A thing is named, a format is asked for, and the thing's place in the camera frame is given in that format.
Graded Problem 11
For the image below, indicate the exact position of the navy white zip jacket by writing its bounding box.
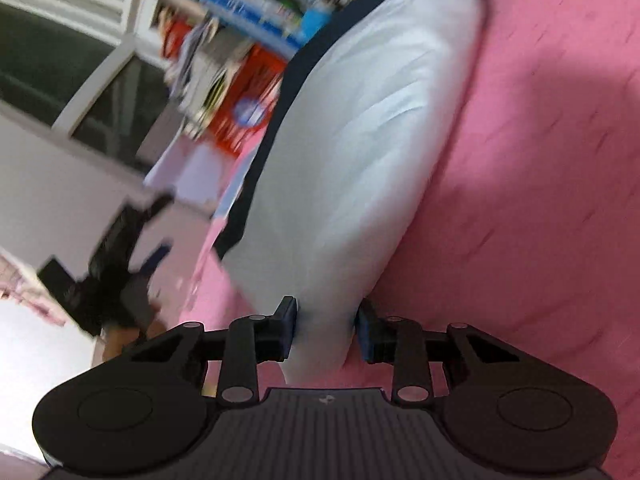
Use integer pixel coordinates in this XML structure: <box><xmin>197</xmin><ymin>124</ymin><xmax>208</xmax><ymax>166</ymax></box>
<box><xmin>213</xmin><ymin>0</ymin><xmax>486</xmax><ymax>385</ymax></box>

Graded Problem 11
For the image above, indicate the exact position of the operator left hand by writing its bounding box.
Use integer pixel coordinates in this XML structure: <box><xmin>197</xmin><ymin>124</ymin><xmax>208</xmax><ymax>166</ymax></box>
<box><xmin>100</xmin><ymin>302</ymin><xmax>167</xmax><ymax>362</ymax></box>

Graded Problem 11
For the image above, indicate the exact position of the red plastic crate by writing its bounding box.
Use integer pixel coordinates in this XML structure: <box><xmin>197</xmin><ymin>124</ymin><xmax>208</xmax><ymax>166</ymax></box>
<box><xmin>207</xmin><ymin>44</ymin><xmax>286</xmax><ymax>156</ymax></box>

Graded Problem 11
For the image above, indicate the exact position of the stack of papers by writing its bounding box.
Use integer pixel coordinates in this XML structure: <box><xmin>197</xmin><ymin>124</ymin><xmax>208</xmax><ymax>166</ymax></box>
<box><xmin>163</xmin><ymin>14</ymin><xmax>253</xmax><ymax>140</ymax></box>

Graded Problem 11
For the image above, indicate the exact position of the pink printed towel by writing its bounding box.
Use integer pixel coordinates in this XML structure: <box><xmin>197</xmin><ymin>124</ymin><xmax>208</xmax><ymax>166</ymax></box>
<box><xmin>184</xmin><ymin>0</ymin><xmax>640</xmax><ymax>480</ymax></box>

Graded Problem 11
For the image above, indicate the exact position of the small blue plush ball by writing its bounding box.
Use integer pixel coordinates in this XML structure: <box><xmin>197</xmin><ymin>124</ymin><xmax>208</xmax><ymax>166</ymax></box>
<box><xmin>299</xmin><ymin>6</ymin><xmax>333</xmax><ymax>42</ymax></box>

